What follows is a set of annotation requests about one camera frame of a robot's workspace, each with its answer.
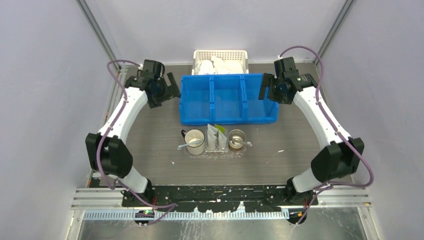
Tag white enamel mug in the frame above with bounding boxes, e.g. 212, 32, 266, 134
181, 129, 206, 156

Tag white toothbrush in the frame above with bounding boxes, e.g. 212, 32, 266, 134
177, 139, 203, 150

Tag small metal cup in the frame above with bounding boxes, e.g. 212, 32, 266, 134
228, 129, 246, 151

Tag orange cap toothpaste tube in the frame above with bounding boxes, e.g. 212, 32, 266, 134
207, 124, 218, 150

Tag clear square textured holder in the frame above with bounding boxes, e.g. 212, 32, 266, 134
205, 132, 229, 153

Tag red cap toothpaste tube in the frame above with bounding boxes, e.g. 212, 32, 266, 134
218, 130, 227, 149

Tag yellow green toothpaste tube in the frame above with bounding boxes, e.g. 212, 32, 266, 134
215, 124, 226, 134

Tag clear oval textured tray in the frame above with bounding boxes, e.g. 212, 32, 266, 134
179, 147, 247, 160

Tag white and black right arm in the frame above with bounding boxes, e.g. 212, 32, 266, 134
258, 57, 365, 205

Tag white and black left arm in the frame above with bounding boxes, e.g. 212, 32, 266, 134
85, 59, 181, 207

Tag blue three-compartment plastic bin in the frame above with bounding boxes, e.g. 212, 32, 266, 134
179, 73, 279, 126

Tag white perforated basket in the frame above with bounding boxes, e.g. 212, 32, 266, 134
191, 49, 249, 75

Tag white cloths in basket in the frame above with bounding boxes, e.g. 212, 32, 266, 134
192, 56, 249, 75

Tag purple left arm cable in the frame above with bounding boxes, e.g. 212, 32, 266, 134
96, 59, 178, 227

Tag perforated metal rail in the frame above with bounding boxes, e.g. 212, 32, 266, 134
82, 209, 290, 221

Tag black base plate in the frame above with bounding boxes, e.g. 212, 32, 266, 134
120, 184, 317, 213

